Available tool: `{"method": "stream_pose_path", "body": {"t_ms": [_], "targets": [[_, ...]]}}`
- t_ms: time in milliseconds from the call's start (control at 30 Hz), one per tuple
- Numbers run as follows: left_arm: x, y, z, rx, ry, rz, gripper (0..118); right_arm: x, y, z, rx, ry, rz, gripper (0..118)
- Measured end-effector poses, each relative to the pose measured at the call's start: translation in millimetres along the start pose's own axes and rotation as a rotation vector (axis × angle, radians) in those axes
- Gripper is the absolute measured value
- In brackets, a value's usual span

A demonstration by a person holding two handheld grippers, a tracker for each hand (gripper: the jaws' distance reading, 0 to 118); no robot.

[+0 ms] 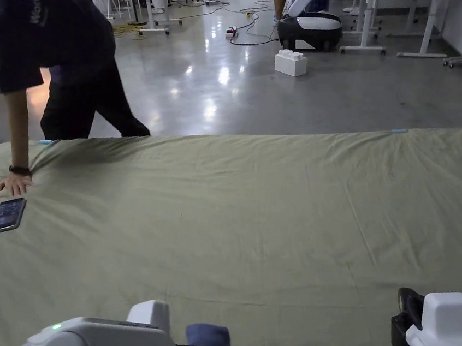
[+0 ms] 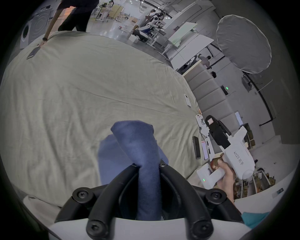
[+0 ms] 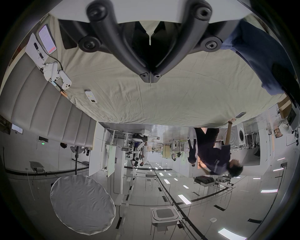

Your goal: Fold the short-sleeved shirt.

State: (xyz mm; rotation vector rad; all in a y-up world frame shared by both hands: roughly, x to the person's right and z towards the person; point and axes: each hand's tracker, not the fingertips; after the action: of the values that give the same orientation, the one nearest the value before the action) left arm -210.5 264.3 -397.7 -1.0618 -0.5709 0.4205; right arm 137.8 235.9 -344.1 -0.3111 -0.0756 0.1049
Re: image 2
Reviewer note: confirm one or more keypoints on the grey padded headboard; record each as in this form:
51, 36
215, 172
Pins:
211, 93

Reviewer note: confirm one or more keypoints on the white washing machine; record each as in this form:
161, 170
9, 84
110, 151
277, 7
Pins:
27, 32

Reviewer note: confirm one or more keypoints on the card with red label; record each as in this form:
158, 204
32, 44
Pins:
205, 150

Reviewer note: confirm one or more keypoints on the grey phone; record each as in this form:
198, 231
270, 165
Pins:
33, 53

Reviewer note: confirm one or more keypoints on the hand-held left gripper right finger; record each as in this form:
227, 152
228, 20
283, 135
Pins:
187, 199

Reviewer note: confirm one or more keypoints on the white hand controller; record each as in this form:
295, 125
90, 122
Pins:
199, 118

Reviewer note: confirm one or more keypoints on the white robot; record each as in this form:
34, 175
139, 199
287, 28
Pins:
152, 20

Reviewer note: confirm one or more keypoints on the dark blue garment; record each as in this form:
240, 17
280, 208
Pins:
138, 145

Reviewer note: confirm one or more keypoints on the white remote control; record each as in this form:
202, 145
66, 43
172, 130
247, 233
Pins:
187, 100

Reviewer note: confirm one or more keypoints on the grey photo umbrella on stand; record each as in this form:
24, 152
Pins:
243, 44

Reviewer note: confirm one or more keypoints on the white table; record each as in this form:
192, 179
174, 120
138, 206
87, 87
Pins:
194, 48
185, 32

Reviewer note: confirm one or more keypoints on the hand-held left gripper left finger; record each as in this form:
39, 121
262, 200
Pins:
100, 206

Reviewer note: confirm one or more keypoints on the person's right hand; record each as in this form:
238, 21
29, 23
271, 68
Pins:
226, 174

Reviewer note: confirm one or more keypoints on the black phone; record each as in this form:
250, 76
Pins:
196, 147

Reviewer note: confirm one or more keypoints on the person's right forearm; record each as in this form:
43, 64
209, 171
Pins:
228, 193

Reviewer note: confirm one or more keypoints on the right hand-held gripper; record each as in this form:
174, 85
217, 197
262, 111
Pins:
241, 161

